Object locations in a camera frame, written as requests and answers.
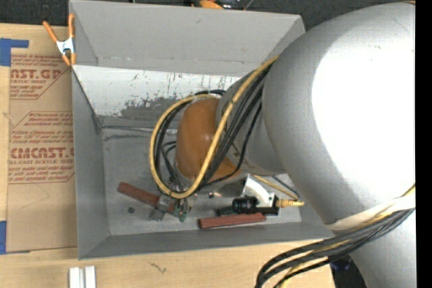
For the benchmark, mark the red-brown flat block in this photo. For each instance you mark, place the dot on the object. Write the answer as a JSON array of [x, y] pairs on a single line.
[[138, 193], [233, 221]]

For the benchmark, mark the grey metal bin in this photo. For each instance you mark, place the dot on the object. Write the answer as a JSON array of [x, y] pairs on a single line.
[[135, 158]]

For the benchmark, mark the brown cardboard board red print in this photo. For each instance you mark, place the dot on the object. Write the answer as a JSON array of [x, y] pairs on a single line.
[[40, 212]]

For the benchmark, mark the black cylinder on white bracket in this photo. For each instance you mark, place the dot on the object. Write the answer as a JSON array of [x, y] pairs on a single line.
[[243, 205]]

